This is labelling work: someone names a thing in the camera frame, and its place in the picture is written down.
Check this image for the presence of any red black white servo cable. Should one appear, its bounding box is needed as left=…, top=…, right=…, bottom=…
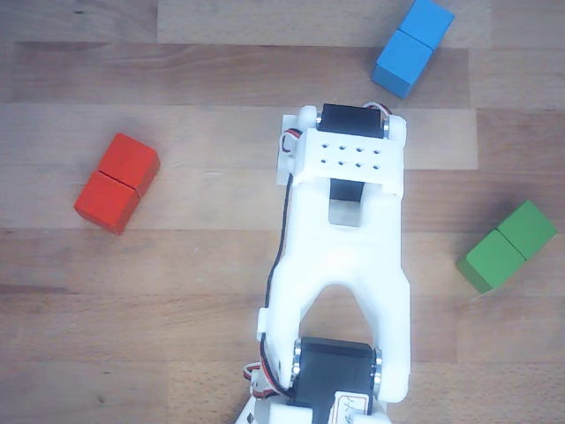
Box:
left=243, top=360, right=278, bottom=401
left=363, top=101, right=394, bottom=118
left=278, top=127, right=304, bottom=156

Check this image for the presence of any long red block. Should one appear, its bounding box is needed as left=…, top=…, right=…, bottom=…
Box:
left=72, top=132, right=162, bottom=236

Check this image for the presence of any long blue block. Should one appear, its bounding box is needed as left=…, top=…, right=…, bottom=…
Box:
left=370, top=0, right=456, bottom=101

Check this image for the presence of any long green block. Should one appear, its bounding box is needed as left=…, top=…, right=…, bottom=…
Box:
left=455, top=199, right=559, bottom=295

